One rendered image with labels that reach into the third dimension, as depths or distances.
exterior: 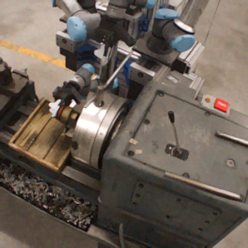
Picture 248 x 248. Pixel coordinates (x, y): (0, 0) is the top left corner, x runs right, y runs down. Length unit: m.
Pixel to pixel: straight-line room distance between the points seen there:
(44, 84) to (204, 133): 2.15
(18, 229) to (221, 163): 1.60
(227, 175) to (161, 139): 0.28
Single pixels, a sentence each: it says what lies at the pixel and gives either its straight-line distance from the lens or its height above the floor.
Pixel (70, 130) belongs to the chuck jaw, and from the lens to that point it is 1.29.
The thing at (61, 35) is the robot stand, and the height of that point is 1.12.
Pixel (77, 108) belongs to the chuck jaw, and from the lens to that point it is 1.36.
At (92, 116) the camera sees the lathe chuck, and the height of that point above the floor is 1.22.
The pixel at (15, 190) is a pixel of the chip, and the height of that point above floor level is 0.55.
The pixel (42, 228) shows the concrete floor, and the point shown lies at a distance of 2.30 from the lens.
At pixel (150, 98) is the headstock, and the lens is 1.26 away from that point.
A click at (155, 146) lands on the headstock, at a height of 1.26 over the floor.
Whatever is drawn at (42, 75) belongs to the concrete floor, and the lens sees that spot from 3.20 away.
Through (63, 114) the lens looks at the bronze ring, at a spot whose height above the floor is 1.11.
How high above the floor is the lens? 2.15
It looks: 51 degrees down
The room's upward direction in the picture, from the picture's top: 10 degrees clockwise
